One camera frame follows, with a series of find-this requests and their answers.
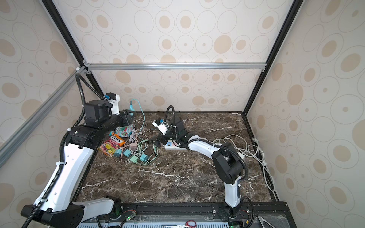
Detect teal charger with teal cable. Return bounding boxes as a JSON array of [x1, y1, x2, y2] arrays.
[[129, 99, 135, 111]]

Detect white multicolour power strip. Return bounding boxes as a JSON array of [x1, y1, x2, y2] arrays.
[[164, 140, 187, 150]]

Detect teal multi-head cable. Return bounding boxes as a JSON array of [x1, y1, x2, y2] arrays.
[[130, 98, 148, 137]]

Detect light green cable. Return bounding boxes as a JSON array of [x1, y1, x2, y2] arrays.
[[136, 138, 160, 166]]

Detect light green charger plug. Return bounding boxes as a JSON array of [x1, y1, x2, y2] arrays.
[[130, 155, 139, 164]]

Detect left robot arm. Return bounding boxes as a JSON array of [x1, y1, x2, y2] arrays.
[[21, 73, 136, 228]]

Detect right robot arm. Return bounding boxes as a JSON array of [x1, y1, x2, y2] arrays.
[[153, 117, 249, 217]]

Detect pink charger plug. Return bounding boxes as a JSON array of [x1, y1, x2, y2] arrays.
[[130, 142, 138, 152]]

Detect teal charger plug small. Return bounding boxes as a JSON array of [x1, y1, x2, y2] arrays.
[[123, 149, 132, 157]]

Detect teal charger plug far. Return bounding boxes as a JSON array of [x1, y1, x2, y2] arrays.
[[113, 148, 123, 157]]

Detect teal candy bag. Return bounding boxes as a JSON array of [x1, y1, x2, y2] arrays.
[[114, 124, 136, 138]]

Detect orange Fox's candy bag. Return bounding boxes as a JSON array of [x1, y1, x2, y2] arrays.
[[98, 135, 125, 156]]

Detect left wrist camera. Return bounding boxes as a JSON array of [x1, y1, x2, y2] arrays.
[[104, 92, 120, 115]]

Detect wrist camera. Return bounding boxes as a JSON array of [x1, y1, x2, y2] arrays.
[[152, 118, 168, 135], [104, 92, 120, 115]]

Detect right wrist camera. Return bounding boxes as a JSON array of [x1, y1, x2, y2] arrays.
[[152, 118, 168, 135]]

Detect white power cords bundle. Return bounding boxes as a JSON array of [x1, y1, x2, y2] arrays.
[[213, 134, 276, 193]]

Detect horizontal aluminium rail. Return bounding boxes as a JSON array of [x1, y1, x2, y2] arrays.
[[84, 62, 267, 70]]

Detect red handled scissors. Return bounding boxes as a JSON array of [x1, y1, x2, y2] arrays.
[[162, 220, 197, 228]]

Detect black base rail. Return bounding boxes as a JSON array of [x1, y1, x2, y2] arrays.
[[56, 201, 297, 228]]

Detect diagonal aluminium rail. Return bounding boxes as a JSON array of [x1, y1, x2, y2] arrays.
[[1, 66, 86, 166]]

